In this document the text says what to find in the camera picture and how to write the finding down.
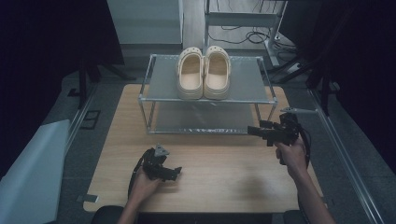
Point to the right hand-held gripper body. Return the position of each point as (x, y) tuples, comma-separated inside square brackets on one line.
[(285, 130)]

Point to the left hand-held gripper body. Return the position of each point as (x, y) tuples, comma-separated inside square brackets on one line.
[(154, 163)]

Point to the cream clog shoe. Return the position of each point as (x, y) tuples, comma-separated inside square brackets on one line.
[(190, 76), (217, 76)]

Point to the metal two-tier shoe rack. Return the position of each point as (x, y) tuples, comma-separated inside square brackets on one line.
[(162, 81)]

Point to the person's left hand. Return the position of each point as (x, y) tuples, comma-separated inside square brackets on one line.
[(143, 186)]

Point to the person's right hand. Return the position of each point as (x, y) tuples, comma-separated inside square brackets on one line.
[(292, 158)]

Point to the black tripod stand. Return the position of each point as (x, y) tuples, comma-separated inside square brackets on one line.
[(84, 81), (323, 90)]

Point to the person's left leg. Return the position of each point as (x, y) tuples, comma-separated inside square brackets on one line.
[(106, 216)]

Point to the grey tape strip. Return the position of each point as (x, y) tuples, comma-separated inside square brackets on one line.
[(88, 198)]

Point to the dark curtain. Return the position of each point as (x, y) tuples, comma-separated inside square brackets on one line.
[(364, 77), (40, 62)]

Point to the white board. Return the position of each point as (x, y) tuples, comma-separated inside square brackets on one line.
[(34, 174)]

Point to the white cabinet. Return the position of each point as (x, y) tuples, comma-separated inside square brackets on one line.
[(146, 21)]

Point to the aluminium floor rail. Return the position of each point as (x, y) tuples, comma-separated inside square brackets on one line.
[(345, 158), (79, 119)]

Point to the black floor bracket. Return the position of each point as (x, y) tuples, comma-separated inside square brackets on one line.
[(91, 119)]

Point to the white metal frame stand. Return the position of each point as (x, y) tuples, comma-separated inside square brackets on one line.
[(243, 19)]

